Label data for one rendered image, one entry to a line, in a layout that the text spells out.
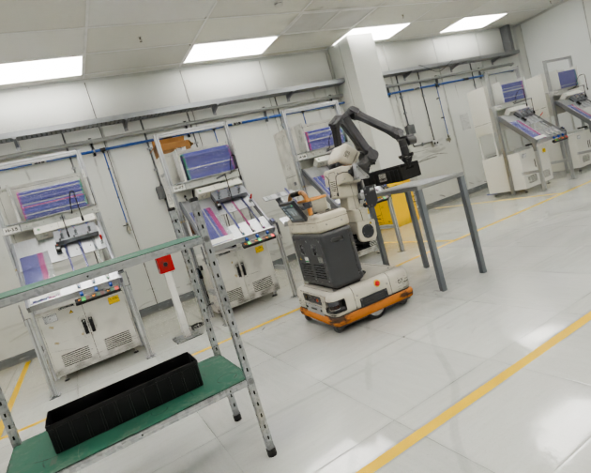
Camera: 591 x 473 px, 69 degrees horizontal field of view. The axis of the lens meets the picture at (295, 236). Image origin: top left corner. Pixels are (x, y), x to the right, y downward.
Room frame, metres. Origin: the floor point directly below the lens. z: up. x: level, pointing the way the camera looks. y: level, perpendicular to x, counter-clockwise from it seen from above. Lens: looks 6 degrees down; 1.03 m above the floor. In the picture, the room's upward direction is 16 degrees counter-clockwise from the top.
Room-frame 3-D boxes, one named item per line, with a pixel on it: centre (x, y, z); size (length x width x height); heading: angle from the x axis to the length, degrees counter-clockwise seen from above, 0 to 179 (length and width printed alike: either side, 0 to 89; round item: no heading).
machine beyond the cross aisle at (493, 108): (6.84, -3.70, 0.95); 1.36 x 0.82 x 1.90; 27
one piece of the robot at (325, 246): (3.16, -0.21, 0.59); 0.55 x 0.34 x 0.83; 22
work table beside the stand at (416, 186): (3.48, -1.01, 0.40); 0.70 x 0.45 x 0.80; 22
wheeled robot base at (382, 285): (3.19, -0.29, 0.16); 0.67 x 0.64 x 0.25; 112
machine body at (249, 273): (4.59, 0.76, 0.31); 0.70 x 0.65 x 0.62; 117
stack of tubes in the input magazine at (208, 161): (4.51, 0.65, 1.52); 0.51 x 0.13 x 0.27; 117
